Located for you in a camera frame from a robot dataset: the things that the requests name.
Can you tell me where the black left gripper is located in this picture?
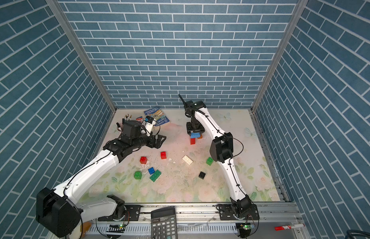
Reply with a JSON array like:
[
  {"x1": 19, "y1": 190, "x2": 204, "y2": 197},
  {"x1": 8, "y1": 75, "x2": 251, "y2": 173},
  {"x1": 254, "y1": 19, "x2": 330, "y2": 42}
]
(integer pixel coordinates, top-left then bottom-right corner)
[{"x1": 130, "y1": 129, "x2": 167, "y2": 150}]

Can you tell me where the light blue long lego brick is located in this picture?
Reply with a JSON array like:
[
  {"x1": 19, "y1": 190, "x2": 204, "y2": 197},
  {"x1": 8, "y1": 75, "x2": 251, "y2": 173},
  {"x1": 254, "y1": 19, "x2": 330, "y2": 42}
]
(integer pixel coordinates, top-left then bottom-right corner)
[{"x1": 190, "y1": 132, "x2": 201, "y2": 138}]

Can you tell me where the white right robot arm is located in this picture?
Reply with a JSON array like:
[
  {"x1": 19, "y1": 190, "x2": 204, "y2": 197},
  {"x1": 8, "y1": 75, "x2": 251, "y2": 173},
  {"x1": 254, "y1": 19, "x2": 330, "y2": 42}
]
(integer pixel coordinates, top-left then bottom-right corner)
[{"x1": 179, "y1": 95, "x2": 260, "y2": 221}]

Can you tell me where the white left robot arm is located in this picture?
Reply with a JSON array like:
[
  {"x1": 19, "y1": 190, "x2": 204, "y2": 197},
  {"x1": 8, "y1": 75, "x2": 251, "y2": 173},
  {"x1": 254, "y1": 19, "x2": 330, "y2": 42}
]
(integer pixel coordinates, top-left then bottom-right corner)
[{"x1": 35, "y1": 116, "x2": 166, "y2": 238}]

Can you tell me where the blue small lego brick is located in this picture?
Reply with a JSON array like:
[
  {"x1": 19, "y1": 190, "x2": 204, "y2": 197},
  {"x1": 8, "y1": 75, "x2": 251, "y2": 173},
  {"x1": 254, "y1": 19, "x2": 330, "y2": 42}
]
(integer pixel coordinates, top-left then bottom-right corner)
[{"x1": 148, "y1": 167, "x2": 155, "y2": 175}]

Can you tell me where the white flat lego plate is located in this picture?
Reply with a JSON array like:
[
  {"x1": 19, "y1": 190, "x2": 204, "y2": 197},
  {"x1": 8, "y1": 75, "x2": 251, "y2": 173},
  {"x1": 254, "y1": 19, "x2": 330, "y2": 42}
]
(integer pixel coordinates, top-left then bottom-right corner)
[{"x1": 182, "y1": 155, "x2": 193, "y2": 165}]

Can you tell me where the green square lego brick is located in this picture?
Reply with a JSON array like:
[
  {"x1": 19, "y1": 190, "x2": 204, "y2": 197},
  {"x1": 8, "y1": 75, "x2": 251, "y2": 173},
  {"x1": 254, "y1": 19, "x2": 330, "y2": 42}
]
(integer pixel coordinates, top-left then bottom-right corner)
[{"x1": 134, "y1": 171, "x2": 142, "y2": 180}]

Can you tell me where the green long lego brick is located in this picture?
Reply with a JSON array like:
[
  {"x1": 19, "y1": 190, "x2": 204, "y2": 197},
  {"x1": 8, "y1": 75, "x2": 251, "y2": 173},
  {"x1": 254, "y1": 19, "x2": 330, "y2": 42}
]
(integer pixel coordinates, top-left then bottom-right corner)
[{"x1": 150, "y1": 170, "x2": 162, "y2": 182}]

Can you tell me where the green lego brick right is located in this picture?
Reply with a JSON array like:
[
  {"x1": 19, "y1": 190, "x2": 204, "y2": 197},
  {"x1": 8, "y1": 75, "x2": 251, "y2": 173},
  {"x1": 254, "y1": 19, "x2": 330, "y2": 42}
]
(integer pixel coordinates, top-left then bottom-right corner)
[{"x1": 206, "y1": 157, "x2": 214, "y2": 166}]

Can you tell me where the black lego brick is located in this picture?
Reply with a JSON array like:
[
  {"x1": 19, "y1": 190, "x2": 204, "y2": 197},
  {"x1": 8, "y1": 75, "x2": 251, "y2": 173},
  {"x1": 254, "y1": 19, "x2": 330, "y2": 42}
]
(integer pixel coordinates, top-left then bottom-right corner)
[{"x1": 199, "y1": 171, "x2": 206, "y2": 179}]

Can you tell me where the blue Treehouse paperback book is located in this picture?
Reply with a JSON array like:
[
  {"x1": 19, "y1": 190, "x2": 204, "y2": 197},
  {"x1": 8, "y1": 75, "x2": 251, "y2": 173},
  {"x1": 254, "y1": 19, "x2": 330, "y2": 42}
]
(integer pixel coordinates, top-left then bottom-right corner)
[{"x1": 144, "y1": 107, "x2": 170, "y2": 126}]

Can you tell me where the bundle of pencils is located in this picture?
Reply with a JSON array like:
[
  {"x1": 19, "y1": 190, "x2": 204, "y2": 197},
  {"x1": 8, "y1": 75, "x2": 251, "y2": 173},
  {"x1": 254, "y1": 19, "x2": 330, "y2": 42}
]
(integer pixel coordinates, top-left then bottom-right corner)
[{"x1": 122, "y1": 114, "x2": 132, "y2": 124}]

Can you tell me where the pink metal pencil bucket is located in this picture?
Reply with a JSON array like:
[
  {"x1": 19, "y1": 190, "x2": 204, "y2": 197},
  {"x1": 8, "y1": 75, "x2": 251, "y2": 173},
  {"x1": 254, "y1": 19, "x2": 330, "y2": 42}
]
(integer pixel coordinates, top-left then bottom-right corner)
[{"x1": 116, "y1": 122, "x2": 123, "y2": 132}]

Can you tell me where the black calculator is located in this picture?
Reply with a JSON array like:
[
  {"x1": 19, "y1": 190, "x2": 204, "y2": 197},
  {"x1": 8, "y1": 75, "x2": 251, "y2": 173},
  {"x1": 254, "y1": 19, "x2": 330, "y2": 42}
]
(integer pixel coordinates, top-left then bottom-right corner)
[{"x1": 151, "y1": 207, "x2": 178, "y2": 239}]

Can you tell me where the red white marker pen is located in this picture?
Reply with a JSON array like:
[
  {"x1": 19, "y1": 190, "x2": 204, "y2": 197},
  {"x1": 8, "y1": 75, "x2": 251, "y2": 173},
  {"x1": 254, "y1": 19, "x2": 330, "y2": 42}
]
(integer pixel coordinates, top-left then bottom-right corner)
[{"x1": 274, "y1": 223, "x2": 305, "y2": 231}]

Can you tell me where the aluminium corner post right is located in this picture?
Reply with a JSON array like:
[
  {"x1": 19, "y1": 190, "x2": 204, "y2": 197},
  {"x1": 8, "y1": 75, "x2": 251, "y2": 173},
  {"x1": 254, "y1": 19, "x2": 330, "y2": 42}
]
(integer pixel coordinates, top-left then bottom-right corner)
[{"x1": 251, "y1": 0, "x2": 308, "y2": 113}]

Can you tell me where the aluminium corner post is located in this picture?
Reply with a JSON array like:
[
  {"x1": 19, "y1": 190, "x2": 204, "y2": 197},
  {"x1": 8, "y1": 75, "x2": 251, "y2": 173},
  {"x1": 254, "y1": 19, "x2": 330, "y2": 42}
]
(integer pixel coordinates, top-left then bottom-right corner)
[
  {"x1": 251, "y1": 0, "x2": 308, "y2": 113},
  {"x1": 46, "y1": 0, "x2": 117, "y2": 113}
]

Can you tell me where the aluminium corner post left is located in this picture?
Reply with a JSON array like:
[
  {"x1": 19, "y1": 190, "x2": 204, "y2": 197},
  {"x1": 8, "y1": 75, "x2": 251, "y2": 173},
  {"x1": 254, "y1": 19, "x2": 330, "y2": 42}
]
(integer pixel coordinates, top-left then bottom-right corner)
[{"x1": 46, "y1": 0, "x2": 117, "y2": 113}]

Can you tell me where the black cable bottom right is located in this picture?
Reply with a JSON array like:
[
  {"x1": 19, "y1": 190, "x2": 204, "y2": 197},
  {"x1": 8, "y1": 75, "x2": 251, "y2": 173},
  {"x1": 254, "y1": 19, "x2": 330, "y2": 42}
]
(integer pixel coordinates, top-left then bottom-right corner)
[{"x1": 345, "y1": 229, "x2": 370, "y2": 239}]

